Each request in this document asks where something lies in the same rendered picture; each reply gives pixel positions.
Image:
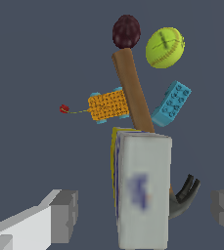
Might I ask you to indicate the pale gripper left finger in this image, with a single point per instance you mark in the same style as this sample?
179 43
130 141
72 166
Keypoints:
35 221

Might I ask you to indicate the orange pull toy with wheels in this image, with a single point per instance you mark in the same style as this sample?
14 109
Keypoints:
108 104

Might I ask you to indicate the dark maroon plum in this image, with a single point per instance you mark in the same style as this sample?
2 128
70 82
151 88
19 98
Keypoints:
126 31

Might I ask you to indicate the blue toy building brick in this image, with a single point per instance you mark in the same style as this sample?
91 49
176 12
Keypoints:
172 103

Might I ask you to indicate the yellow-green softball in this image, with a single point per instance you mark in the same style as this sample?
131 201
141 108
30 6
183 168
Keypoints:
165 48

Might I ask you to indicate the white cardboard box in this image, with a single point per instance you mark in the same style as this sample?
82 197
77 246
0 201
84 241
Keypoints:
143 188

